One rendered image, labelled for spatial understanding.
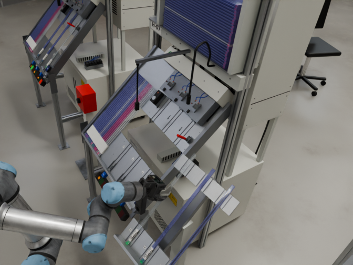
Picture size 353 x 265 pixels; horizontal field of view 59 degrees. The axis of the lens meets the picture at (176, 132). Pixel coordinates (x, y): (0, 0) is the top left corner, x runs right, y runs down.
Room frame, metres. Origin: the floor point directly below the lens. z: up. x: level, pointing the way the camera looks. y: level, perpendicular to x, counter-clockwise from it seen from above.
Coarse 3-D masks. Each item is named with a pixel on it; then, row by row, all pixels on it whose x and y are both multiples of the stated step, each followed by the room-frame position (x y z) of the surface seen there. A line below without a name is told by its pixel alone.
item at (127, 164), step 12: (120, 144) 1.30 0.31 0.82; (108, 156) 1.27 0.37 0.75; (120, 156) 1.24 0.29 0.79; (132, 156) 1.21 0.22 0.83; (108, 168) 1.20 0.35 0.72; (120, 168) 1.17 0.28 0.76; (132, 168) 1.15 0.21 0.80; (144, 168) 1.12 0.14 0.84; (120, 180) 1.12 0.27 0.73; (132, 180) 1.09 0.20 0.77; (132, 204) 0.98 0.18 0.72
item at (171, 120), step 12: (156, 60) 1.70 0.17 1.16; (144, 72) 1.66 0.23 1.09; (156, 72) 1.62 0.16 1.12; (168, 72) 1.58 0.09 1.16; (156, 84) 1.55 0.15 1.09; (144, 108) 1.44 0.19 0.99; (156, 108) 1.41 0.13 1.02; (168, 108) 1.38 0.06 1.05; (156, 120) 1.34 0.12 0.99; (168, 120) 1.31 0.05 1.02; (180, 120) 1.28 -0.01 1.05; (168, 132) 1.25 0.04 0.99; (180, 132) 1.22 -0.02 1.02; (192, 132) 1.20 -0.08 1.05; (180, 144) 1.17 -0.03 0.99
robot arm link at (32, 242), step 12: (0, 168) 0.72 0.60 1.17; (12, 168) 0.75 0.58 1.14; (0, 180) 0.68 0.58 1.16; (12, 180) 0.72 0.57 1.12; (0, 192) 0.65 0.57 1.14; (12, 192) 0.69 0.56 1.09; (12, 204) 0.68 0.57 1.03; (24, 204) 0.71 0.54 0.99; (36, 240) 0.67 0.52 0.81; (48, 240) 0.69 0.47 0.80; (60, 240) 0.74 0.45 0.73; (48, 252) 0.66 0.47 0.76
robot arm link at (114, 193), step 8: (112, 184) 0.72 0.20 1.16; (120, 184) 0.74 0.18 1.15; (128, 184) 0.76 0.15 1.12; (104, 192) 0.71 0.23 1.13; (112, 192) 0.69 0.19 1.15; (120, 192) 0.71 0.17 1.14; (128, 192) 0.73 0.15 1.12; (104, 200) 0.69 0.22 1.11; (112, 200) 0.68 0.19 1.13; (120, 200) 0.70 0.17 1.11; (128, 200) 0.72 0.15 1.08
